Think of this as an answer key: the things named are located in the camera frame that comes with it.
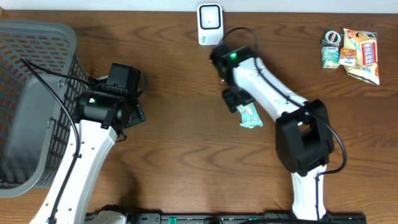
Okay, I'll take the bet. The teal Kleenex tissue pack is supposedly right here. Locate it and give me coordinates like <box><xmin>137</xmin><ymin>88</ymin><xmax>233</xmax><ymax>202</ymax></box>
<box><xmin>322</xmin><ymin>47</ymin><xmax>340</xmax><ymax>69</ymax></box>

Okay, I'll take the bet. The orange tissue pack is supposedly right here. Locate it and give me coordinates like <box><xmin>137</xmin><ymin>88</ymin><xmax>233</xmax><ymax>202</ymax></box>
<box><xmin>338</xmin><ymin>48</ymin><xmax>357</xmax><ymax>67</ymax></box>

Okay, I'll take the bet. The yellow wet wipes pack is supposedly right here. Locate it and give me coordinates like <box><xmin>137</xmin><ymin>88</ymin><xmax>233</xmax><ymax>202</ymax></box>
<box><xmin>343</xmin><ymin>28</ymin><xmax>380</xmax><ymax>86</ymax></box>

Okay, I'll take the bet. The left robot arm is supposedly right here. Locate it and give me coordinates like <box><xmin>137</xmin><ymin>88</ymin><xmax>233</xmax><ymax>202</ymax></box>
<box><xmin>32</xmin><ymin>63</ymin><xmax>146</xmax><ymax>223</ymax></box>

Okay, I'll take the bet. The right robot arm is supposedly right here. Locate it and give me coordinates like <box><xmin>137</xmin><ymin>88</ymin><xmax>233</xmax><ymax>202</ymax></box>
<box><xmin>210</xmin><ymin>44</ymin><xmax>334</xmax><ymax>220</ymax></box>

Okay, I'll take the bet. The white barcode scanner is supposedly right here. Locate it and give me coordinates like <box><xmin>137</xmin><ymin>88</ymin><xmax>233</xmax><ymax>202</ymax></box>
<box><xmin>197</xmin><ymin>3</ymin><xmax>224</xmax><ymax>46</ymax></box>

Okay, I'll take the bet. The grey plastic basket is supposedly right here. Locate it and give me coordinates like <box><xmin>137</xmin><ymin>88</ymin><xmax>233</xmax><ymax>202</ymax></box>
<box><xmin>1</xmin><ymin>19</ymin><xmax>87</xmax><ymax>198</ymax></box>

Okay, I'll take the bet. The right black cable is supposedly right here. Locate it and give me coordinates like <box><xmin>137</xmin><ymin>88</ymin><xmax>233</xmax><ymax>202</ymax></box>
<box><xmin>217</xmin><ymin>26</ymin><xmax>348</xmax><ymax>221</ymax></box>

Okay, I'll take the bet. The black cable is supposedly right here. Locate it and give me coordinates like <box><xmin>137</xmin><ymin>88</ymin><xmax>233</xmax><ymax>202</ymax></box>
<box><xmin>19</xmin><ymin>57</ymin><xmax>94</xmax><ymax>224</ymax></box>
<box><xmin>217</xmin><ymin>26</ymin><xmax>348</xmax><ymax>221</ymax></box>

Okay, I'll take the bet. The left black cable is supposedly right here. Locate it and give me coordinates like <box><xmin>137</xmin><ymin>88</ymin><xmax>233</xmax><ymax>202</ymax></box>
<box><xmin>19</xmin><ymin>57</ymin><xmax>94</xmax><ymax>224</ymax></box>

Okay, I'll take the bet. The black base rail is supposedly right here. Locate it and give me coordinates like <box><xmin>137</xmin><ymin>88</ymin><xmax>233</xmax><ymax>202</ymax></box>
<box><xmin>85</xmin><ymin>212</ymin><xmax>368</xmax><ymax>224</ymax></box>

